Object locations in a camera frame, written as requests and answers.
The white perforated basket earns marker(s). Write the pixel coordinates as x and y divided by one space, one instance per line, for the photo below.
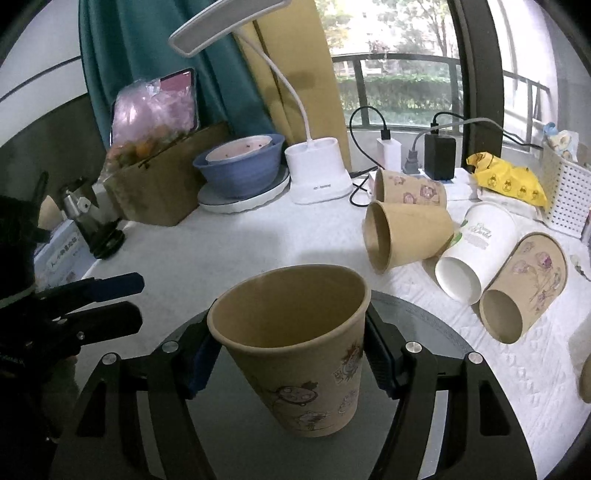
568 194

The white power strip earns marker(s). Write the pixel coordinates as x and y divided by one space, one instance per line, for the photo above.
461 184

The white round plate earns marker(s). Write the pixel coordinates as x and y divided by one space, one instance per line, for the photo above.
268 196

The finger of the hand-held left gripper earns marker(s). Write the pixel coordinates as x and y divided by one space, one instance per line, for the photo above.
117 282
115 321

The teal curtain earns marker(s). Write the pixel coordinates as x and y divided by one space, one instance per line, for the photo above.
138 41

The brown cardboard box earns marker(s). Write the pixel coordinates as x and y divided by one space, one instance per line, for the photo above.
161 184

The blue bowl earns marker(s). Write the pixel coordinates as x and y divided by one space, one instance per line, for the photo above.
240 177

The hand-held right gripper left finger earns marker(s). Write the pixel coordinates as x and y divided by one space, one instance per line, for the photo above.
202 367

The white cloth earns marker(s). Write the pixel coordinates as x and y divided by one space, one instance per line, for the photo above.
508 206

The black power adapter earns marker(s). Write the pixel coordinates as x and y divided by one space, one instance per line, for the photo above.
438 154

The white charger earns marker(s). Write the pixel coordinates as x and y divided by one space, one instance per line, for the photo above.
388 152

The brown flower print paper cup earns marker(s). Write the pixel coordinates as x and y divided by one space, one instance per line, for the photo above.
531 277

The brown cartoon print paper cup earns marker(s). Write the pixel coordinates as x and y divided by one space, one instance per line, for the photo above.
295 369

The clear plastic bag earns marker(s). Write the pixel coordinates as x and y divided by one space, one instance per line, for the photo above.
138 120

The dark window frame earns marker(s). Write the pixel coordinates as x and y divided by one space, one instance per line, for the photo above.
480 69

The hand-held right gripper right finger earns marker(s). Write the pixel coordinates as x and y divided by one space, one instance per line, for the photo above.
382 367

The yellow printed packet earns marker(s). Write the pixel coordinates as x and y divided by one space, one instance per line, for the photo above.
512 180

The white quilted tablecloth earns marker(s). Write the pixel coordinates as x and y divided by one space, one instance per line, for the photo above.
231 249

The yellow curtain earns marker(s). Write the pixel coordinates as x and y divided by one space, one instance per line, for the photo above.
304 55

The white green print paper cup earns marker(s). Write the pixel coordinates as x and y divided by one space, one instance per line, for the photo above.
485 240

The white labelled box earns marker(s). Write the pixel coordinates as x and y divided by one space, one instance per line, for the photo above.
60 258

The white desk lamp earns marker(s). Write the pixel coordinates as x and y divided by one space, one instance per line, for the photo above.
318 170

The plain brown paper cup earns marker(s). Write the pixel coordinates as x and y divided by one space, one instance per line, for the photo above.
415 230

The tablet with pink screen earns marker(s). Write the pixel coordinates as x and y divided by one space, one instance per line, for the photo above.
178 82

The printed packet in basket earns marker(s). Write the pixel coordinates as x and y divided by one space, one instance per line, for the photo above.
563 141

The brown purple print paper cup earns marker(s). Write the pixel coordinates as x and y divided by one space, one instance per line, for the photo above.
415 189

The balcony railing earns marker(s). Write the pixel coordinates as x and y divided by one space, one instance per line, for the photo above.
392 57

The pink bowl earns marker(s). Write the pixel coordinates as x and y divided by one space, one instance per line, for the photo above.
235 150

